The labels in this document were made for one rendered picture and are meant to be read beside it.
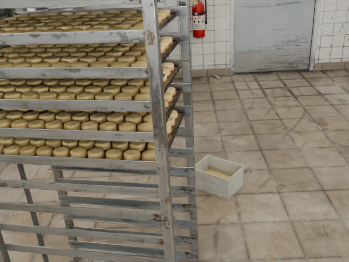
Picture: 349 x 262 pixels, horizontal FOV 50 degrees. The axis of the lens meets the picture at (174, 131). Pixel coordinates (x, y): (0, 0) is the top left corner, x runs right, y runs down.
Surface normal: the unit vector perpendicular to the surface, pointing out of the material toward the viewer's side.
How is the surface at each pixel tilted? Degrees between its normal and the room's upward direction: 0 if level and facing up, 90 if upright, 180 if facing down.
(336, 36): 90
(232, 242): 0
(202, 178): 90
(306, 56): 90
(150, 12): 90
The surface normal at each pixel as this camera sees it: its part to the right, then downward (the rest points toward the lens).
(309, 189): -0.06, -0.90
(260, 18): -0.01, 0.43
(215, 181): -0.61, 0.37
